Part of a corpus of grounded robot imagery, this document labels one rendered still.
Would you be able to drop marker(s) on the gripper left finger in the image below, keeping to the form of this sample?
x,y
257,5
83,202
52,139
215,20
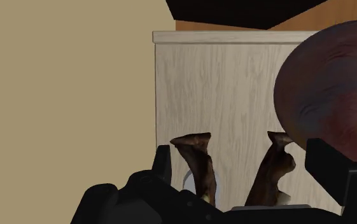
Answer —
x,y
153,198

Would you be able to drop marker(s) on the brown horn-shaped piece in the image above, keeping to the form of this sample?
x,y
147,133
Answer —
x,y
196,161
271,173

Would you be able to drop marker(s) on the dark red round bowl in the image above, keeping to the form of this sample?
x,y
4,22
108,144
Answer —
x,y
336,93

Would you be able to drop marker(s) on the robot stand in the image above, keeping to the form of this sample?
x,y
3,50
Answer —
x,y
243,12

